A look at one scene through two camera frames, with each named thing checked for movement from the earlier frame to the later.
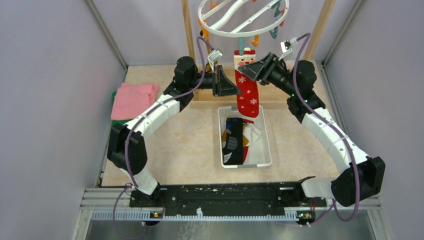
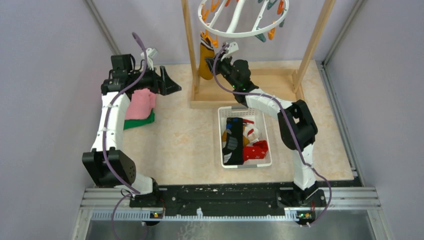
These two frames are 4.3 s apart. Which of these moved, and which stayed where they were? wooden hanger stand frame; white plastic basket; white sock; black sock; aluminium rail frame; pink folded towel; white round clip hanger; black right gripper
Moved: black right gripper; white round clip hanger
Stayed: white plastic basket; pink folded towel; white sock; aluminium rail frame; wooden hanger stand frame; black sock
